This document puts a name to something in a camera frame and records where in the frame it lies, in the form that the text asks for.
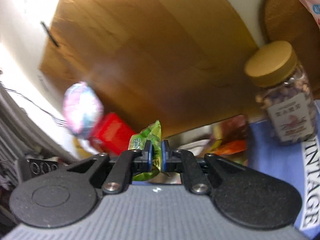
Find red gift box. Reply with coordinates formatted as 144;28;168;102
89;113;137;155

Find pastel plush toy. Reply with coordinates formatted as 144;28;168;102
62;82;104;139

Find dark open snack box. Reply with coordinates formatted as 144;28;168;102
160;114;249;168

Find round wooden tray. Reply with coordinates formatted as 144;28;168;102
259;0;320;99

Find black tape strip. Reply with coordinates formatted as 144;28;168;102
40;21;60;48

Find wood grain backdrop sheet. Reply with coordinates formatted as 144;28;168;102
40;0;260;136

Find nut jar gold lid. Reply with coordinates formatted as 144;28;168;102
244;41;317;144

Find green snack packet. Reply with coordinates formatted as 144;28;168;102
128;120;162;181

